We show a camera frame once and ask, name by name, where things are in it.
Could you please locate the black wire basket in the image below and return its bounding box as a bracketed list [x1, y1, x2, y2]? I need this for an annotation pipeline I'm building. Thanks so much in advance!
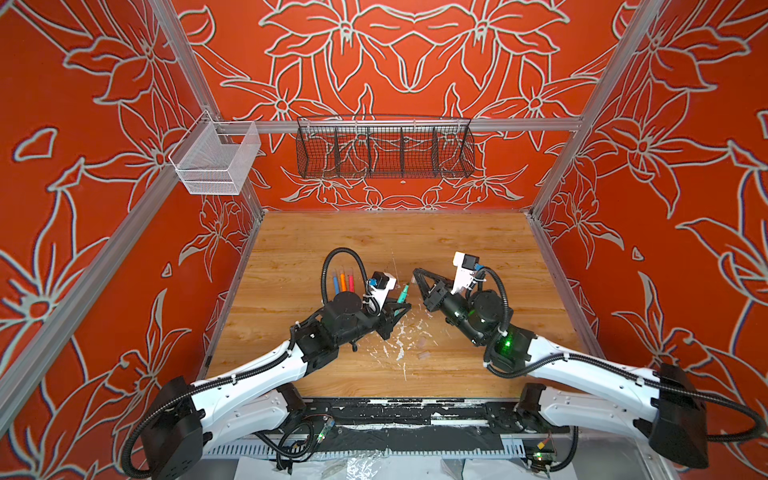
[295, 114, 477, 180]

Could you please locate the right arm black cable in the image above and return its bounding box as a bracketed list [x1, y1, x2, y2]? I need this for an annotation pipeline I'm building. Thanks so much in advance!
[473, 265, 768, 444]

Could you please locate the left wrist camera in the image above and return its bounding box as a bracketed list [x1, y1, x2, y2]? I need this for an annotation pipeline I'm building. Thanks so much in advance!
[368, 271, 397, 309]

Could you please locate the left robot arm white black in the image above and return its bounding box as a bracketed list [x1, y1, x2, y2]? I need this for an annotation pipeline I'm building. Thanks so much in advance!
[120, 292, 412, 479]

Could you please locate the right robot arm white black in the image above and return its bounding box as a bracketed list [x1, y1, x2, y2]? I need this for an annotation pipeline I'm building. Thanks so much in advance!
[413, 267, 767, 469]

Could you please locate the white mesh basket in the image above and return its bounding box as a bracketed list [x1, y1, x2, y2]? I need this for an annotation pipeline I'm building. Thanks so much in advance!
[169, 116, 261, 196]

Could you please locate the green highlighter pen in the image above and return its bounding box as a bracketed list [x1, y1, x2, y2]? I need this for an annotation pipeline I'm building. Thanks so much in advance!
[398, 284, 409, 303]

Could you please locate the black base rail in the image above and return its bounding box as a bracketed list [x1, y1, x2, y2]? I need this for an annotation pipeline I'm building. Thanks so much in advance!
[271, 397, 572, 435]

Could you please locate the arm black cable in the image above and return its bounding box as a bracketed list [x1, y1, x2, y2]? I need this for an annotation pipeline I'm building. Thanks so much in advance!
[473, 265, 768, 444]
[320, 247, 370, 304]

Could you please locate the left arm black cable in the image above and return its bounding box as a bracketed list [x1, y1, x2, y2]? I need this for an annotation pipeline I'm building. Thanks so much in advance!
[320, 247, 370, 304]

